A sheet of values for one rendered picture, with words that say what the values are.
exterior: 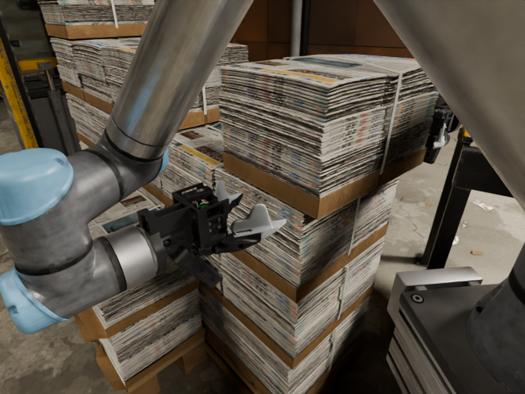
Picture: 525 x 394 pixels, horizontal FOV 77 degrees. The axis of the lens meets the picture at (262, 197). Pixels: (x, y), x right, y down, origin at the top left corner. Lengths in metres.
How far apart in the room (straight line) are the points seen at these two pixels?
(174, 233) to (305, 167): 0.24
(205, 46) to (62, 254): 0.25
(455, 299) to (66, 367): 1.36
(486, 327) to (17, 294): 0.49
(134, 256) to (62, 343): 1.23
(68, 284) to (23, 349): 1.30
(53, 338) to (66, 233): 1.31
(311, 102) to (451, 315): 0.35
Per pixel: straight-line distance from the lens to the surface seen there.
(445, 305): 0.51
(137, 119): 0.39
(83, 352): 1.58
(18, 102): 2.07
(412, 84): 0.72
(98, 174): 0.41
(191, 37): 0.34
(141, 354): 1.17
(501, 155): 0.19
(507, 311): 0.44
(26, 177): 0.36
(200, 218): 0.45
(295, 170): 0.58
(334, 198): 0.60
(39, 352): 1.66
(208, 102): 1.11
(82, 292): 0.43
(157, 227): 0.44
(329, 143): 0.54
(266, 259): 0.75
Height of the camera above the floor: 1.15
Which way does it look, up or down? 29 degrees down
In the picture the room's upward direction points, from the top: straight up
